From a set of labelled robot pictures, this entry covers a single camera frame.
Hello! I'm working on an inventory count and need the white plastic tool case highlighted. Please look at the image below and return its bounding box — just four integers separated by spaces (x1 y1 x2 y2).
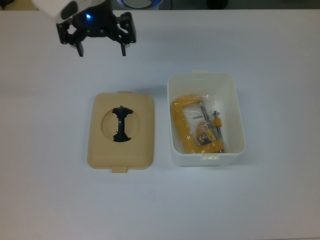
166 69 247 168

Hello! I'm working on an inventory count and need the white round base blue ring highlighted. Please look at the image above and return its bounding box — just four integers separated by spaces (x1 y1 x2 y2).
120 0 161 8

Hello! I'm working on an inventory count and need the tan plastic case lid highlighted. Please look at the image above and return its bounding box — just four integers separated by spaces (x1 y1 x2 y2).
86 91 157 174

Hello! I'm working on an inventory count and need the small screw with yellow sleeve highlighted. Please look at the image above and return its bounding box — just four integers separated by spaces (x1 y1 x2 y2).
212 110 224 139

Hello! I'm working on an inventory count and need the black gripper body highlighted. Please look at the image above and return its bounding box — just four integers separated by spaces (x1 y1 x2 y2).
74 24 117 41

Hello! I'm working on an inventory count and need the yellow C-clamp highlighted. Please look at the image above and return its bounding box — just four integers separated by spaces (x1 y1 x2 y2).
170 93 226 155

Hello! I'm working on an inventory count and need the clear plastic bag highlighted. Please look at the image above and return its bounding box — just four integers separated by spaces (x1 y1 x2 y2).
171 93 227 155

